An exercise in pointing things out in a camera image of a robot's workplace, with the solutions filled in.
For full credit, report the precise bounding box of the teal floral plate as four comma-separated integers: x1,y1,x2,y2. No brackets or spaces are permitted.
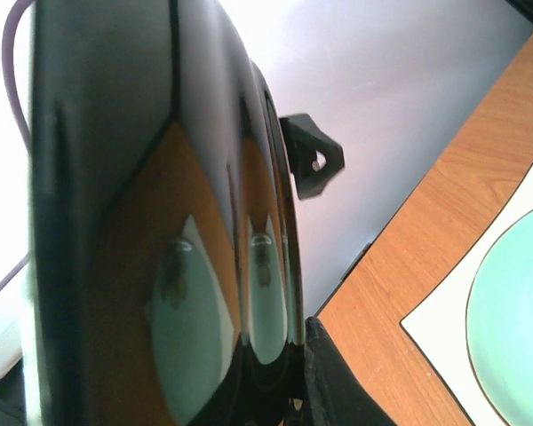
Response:
465,210,533,425

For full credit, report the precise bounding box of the black striped round plate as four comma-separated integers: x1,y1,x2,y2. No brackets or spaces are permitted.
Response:
32,1,300,425

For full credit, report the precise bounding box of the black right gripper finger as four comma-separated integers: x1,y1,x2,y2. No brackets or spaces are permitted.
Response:
304,317,394,426

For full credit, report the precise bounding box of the white square plate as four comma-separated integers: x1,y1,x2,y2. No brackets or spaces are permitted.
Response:
401,163,533,425

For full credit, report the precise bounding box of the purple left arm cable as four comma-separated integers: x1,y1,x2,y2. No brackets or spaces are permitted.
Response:
0,0,39,312

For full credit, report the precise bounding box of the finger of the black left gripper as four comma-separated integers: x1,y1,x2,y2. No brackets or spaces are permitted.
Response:
279,114,345,200

